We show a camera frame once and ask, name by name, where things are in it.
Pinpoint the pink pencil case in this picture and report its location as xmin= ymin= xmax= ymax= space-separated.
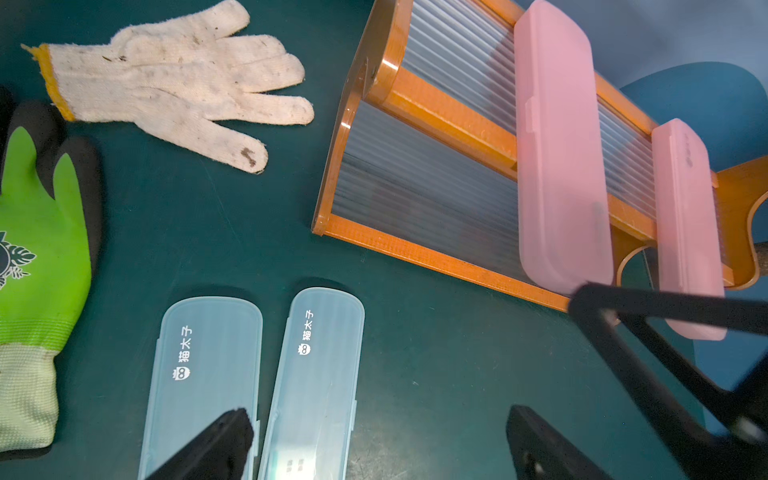
xmin=650 ymin=118 xmax=728 ymax=342
xmin=514 ymin=1 xmax=614 ymax=295

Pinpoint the blue pencil case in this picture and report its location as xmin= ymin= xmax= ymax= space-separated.
xmin=138 ymin=296 xmax=263 ymax=479
xmin=258 ymin=287 xmax=365 ymax=479

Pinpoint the orange three-tier shelf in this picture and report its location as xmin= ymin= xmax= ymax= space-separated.
xmin=312 ymin=1 xmax=767 ymax=312

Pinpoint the white cotton work glove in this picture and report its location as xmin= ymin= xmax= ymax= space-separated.
xmin=28 ymin=1 xmax=314 ymax=174

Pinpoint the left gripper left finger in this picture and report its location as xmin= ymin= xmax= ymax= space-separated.
xmin=148 ymin=408 xmax=254 ymax=480

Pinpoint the green black work glove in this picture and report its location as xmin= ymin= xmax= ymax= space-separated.
xmin=1 ymin=89 xmax=103 ymax=460

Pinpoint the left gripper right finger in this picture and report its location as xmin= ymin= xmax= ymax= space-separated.
xmin=506 ymin=405 xmax=611 ymax=480

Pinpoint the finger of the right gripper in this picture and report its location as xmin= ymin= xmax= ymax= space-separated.
xmin=567 ymin=283 xmax=768 ymax=480

